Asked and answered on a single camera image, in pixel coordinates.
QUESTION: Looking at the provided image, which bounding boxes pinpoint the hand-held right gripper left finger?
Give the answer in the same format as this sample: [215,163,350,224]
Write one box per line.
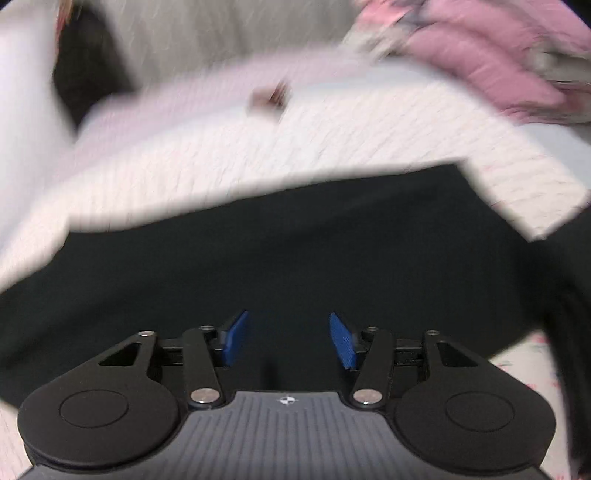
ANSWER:
[98,310,250,409]

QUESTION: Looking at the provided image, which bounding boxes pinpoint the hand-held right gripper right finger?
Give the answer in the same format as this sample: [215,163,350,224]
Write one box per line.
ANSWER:
[329,312,481,409]

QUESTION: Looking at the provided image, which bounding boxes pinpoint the black pants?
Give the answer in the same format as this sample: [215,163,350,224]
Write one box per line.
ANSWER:
[0,164,591,467]

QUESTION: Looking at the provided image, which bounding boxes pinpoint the white floral bed blanket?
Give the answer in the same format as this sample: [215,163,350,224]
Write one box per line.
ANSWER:
[0,51,591,480]

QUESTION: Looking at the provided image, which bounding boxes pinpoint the brown hair claw clip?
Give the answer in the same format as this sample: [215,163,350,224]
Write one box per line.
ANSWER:
[248,82,293,123]

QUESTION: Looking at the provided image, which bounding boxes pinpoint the light blue bed sheet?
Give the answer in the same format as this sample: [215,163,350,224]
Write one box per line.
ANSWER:
[291,58,591,155]

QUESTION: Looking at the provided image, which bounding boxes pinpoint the grey star-patterned curtain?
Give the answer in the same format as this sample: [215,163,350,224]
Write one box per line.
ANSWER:
[99,0,363,100]

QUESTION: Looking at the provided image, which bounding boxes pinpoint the mauve pink folded quilt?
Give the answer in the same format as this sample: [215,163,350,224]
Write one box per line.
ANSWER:
[342,0,591,126]

